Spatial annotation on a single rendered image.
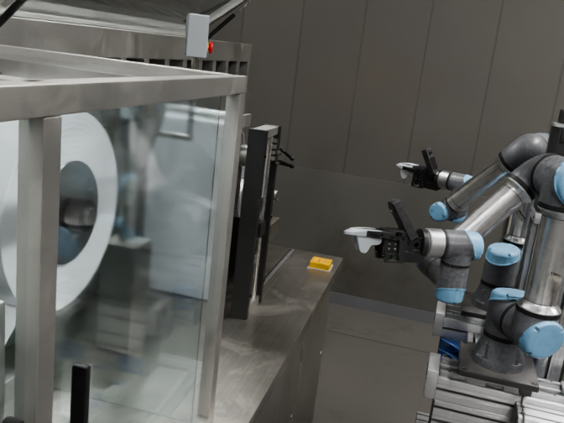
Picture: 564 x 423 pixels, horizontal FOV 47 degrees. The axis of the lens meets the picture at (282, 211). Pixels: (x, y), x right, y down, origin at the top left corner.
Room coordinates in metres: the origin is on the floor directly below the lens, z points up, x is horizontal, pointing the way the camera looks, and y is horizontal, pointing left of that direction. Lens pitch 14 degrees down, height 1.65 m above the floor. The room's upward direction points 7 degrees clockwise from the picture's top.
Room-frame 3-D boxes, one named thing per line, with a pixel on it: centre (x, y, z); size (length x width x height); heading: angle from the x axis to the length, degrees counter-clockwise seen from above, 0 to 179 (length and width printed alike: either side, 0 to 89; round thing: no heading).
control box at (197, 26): (1.64, 0.25, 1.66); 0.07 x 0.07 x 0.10; 14
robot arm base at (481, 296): (2.30, -0.82, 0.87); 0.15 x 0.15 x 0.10
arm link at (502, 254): (2.30, -0.82, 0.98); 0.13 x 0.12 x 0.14; 140
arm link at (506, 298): (1.81, -0.70, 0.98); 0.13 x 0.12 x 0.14; 12
